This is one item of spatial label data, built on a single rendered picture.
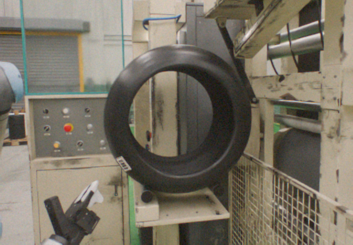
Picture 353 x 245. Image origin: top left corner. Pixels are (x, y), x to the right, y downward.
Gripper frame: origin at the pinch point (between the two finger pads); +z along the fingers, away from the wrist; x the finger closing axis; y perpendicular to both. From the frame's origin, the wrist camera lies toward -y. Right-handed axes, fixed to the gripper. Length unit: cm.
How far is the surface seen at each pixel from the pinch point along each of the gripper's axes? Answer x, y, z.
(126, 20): -598, -15, 772
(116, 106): 7.1, -11.4, 22.8
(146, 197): 0.0, 20.5, 8.9
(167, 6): 8, -22, 86
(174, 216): 0.9, 35.1, 10.4
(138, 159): 5.3, 7.2, 14.7
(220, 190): 16.8, 38.8, 23.1
